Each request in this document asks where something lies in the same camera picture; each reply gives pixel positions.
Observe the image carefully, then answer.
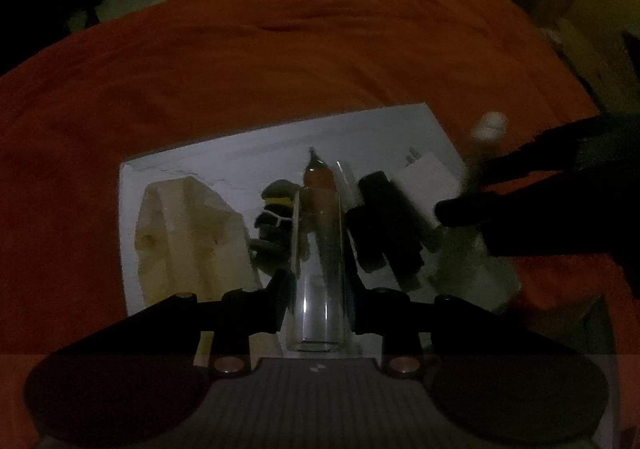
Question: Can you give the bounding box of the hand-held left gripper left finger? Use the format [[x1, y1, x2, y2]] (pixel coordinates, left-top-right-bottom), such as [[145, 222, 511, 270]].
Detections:
[[50, 271, 296, 375]]

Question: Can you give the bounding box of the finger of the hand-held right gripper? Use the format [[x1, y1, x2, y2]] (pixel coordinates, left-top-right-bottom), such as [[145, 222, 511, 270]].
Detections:
[[435, 174, 601, 257], [482, 116, 608, 185]]

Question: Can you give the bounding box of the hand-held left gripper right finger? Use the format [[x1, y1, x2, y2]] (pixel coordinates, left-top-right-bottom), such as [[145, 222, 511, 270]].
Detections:
[[350, 274, 596, 375]]

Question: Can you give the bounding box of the clear glass tube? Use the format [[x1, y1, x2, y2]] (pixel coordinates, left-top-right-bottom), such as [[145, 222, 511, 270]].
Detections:
[[285, 186, 351, 355]]

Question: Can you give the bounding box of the grey penguin plush toy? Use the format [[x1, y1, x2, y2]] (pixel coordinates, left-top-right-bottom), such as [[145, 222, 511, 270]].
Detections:
[[248, 179, 301, 270]]

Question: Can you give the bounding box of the black rectangular case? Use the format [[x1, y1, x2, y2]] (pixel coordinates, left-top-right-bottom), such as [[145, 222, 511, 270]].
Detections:
[[345, 170, 426, 290]]

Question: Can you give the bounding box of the white charger adapter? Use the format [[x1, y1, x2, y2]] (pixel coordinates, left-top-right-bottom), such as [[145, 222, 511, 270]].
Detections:
[[390, 145, 463, 235]]

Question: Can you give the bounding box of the beige wooden box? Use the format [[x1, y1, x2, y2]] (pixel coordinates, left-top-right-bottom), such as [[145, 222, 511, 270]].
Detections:
[[135, 176, 263, 317]]

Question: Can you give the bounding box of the orange pen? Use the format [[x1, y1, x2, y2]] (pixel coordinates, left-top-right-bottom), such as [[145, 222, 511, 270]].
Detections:
[[303, 146, 334, 212]]

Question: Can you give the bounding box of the white foam board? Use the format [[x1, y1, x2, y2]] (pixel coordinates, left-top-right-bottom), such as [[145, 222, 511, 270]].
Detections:
[[118, 102, 523, 360]]

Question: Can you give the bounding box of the orange blanket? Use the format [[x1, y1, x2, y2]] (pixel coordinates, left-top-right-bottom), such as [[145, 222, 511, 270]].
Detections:
[[0, 0, 640, 449]]

